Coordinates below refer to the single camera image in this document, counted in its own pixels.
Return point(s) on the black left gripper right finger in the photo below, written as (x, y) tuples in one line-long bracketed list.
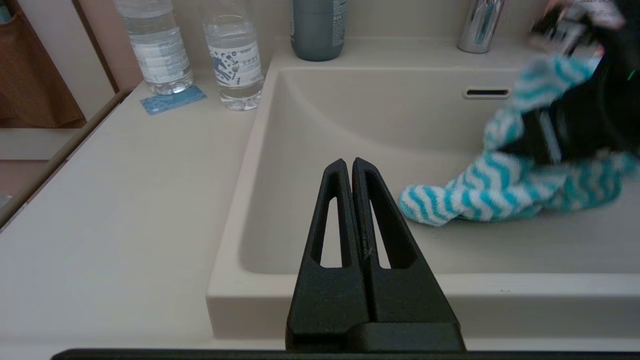
[(405, 305)]

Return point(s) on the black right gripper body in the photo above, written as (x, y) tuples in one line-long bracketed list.
[(585, 125)]

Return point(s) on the small water bottle blue print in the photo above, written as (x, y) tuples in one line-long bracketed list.
[(234, 60)]

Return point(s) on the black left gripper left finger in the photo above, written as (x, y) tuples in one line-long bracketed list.
[(325, 305)]

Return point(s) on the beige wash basin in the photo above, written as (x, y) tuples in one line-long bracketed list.
[(375, 130)]

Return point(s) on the blue card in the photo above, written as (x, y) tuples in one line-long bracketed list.
[(172, 100)]

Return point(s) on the chrome faucet body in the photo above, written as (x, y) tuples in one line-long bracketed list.
[(480, 25)]

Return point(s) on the dark grey pump bottle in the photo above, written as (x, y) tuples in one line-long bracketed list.
[(318, 30)]

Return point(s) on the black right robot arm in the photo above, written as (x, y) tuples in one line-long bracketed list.
[(629, 100)]

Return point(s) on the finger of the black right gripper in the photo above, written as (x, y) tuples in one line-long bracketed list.
[(525, 150), (532, 124)]

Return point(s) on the small water bottle plain label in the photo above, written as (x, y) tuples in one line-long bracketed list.
[(157, 50)]

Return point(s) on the teal white zigzag striped towel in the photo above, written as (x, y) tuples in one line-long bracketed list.
[(480, 195)]

